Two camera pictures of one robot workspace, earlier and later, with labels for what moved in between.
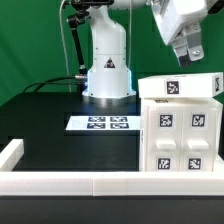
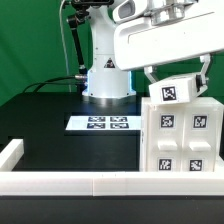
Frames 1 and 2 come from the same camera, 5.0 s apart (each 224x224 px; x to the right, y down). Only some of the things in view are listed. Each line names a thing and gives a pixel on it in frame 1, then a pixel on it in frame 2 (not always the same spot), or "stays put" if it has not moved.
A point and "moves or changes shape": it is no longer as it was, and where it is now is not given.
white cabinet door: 164,138 stays put
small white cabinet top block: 192,85 moves or changes shape
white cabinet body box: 180,134 stays put
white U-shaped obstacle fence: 101,183 stays put
